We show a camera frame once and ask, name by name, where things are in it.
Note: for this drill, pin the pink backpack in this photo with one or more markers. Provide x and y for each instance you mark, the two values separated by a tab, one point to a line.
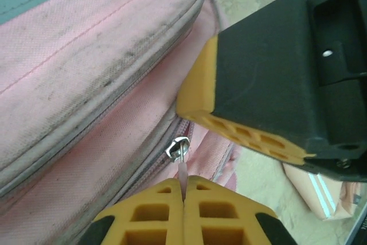
86	55

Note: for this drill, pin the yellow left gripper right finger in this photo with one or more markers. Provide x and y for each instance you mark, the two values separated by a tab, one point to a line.
218	216

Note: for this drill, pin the pink pencil case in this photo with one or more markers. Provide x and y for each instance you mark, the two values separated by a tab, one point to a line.
304	193

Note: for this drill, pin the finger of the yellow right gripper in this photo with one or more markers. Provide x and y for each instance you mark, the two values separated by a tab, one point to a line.
258	70
295	159

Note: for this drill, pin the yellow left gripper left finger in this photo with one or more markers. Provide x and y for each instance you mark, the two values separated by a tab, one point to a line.
149	216

